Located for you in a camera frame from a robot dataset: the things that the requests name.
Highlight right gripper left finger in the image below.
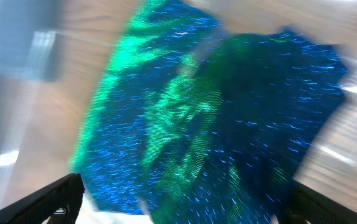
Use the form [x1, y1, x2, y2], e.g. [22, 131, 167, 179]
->
[0, 173, 85, 224]

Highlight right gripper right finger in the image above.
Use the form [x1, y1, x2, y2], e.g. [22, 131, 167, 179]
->
[277, 181, 357, 224]

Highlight blue sequin fabric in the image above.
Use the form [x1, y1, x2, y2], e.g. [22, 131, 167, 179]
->
[71, 0, 347, 223]

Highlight clear plastic container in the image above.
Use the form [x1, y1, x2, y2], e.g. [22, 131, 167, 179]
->
[0, 0, 67, 187]

